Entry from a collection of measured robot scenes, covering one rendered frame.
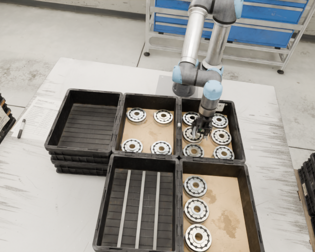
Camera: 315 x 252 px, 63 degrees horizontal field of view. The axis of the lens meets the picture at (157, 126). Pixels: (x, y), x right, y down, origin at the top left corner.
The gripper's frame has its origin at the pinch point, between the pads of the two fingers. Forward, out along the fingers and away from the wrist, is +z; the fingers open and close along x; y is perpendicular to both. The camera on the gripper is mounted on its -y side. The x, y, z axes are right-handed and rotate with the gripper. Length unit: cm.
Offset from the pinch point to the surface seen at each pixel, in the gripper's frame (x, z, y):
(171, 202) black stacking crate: -11.8, 2.2, 36.9
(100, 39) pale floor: -115, 85, -217
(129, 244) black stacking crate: -27, 2, 56
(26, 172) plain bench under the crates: -85, 15, 24
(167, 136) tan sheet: -16.2, 2.1, 1.4
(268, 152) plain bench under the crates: 42.5, 15.2, -5.8
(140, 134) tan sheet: -29.9, 2.0, 2.1
